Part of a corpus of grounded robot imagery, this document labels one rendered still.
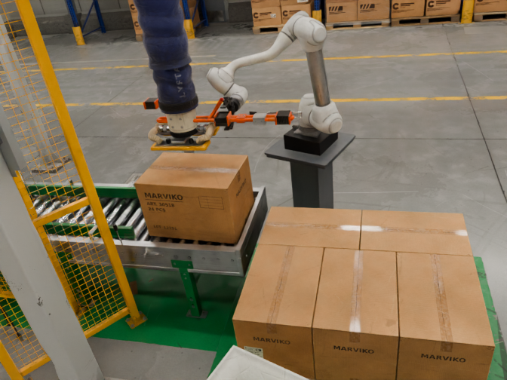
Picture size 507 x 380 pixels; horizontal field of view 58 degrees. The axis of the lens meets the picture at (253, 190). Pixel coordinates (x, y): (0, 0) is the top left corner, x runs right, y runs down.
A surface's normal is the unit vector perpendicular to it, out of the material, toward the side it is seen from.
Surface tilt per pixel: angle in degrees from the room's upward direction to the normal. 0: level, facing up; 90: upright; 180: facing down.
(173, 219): 90
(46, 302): 89
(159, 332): 0
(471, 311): 0
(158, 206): 90
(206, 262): 90
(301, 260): 0
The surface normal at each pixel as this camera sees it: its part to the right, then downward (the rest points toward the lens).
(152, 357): -0.11, -0.84
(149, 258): -0.23, 0.54
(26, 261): 0.97, 0.03
